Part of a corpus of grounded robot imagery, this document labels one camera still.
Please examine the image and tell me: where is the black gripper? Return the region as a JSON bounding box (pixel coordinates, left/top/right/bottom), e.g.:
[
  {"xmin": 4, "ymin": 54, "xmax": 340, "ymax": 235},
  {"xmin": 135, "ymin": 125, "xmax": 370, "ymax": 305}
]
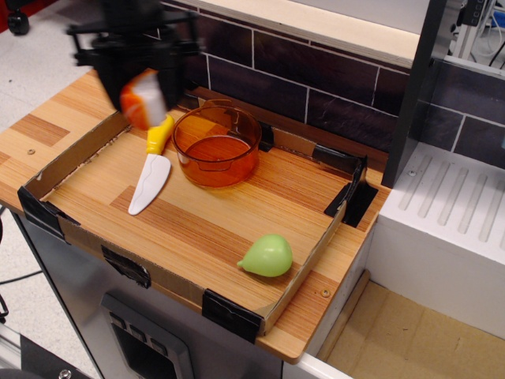
[{"xmin": 66, "ymin": 1, "xmax": 201, "ymax": 112}]

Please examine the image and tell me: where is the orange and white sushi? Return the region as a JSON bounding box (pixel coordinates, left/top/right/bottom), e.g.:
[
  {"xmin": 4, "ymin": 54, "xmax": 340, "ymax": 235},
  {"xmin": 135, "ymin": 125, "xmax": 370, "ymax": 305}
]
[{"xmin": 120, "ymin": 69, "xmax": 166, "ymax": 130}]

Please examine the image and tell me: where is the transparent orange pot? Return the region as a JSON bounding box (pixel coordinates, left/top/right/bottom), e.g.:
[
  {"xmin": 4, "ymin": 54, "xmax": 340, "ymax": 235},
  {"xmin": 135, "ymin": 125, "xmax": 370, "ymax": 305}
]
[{"xmin": 172, "ymin": 99, "xmax": 262, "ymax": 188}]

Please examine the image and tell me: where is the cardboard fence with black tape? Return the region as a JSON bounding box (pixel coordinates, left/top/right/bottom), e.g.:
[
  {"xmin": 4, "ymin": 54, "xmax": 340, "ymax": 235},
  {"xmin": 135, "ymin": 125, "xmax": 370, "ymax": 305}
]
[{"xmin": 13, "ymin": 76, "xmax": 388, "ymax": 356}]

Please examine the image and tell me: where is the black office chair wheel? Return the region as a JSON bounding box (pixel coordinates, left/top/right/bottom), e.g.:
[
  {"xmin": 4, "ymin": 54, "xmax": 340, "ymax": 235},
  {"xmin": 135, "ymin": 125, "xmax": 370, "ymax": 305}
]
[{"xmin": 7, "ymin": 9, "xmax": 30, "ymax": 36}]

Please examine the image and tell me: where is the green toy pear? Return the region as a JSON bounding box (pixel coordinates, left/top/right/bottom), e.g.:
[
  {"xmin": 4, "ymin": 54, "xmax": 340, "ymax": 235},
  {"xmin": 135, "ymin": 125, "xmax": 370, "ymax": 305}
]
[{"xmin": 237, "ymin": 234, "xmax": 293, "ymax": 277}]

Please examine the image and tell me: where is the toy oven control panel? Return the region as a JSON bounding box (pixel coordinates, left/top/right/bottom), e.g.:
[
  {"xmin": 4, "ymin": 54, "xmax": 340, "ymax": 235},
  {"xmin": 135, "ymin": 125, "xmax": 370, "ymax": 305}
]
[{"xmin": 101, "ymin": 294, "xmax": 194, "ymax": 378}]

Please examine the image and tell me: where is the white toy sink drainboard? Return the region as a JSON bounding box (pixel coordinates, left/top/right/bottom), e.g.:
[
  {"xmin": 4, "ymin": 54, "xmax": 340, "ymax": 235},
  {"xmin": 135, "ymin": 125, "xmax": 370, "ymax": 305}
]
[{"xmin": 366, "ymin": 144, "xmax": 504, "ymax": 337}]

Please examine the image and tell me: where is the white knife yellow handle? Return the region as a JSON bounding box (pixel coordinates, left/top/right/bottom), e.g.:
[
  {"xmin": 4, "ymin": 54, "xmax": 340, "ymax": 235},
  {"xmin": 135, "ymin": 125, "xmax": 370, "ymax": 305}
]
[{"xmin": 128, "ymin": 115, "xmax": 174, "ymax": 216}]

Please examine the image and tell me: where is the black vertical post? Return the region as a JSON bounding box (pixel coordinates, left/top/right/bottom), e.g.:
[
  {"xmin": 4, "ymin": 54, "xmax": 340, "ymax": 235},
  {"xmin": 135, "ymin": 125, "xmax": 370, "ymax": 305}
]
[{"xmin": 382, "ymin": 1, "xmax": 447, "ymax": 188}]

